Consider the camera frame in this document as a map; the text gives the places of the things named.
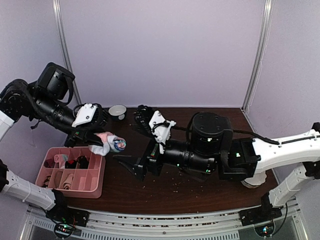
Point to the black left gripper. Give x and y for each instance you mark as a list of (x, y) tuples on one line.
[(82, 133)]

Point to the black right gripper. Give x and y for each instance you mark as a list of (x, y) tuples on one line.
[(135, 164)]

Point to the brown beige argyle sock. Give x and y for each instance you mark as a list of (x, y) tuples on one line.
[(83, 162)]

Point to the pink sock with teal patches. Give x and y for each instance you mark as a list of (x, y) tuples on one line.
[(111, 144)]

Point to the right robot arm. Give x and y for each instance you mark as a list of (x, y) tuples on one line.
[(210, 146)]

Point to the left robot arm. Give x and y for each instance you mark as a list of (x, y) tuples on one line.
[(19, 100)]

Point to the red black argyle rolled sock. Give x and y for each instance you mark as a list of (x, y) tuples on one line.
[(70, 164)]

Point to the pink plastic organizer tray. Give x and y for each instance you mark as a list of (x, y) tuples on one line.
[(87, 183)]

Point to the dark blue white bowl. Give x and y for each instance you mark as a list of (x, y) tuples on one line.
[(117, 112)]

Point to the white paper-lined bowl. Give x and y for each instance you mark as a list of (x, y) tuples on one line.
[(255, 181)]

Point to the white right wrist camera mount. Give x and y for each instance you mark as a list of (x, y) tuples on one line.
[(161, 129)]

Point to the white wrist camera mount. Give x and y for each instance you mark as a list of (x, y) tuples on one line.
[(161, 129), (84, 115)]

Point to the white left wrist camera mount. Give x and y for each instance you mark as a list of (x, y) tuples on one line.
[(84, 115)]

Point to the aluminium front rail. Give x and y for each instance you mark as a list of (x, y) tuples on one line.
[(218, 225)]

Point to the grey aluminium frame post left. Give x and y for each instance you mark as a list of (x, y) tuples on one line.
[(56, 4)]

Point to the grey aluminium frame post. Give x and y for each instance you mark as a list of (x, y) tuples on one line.
[(56, 4), (257, 64)]

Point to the grey aluminium frame post right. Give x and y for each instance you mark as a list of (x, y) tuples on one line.
[(257, 64)]

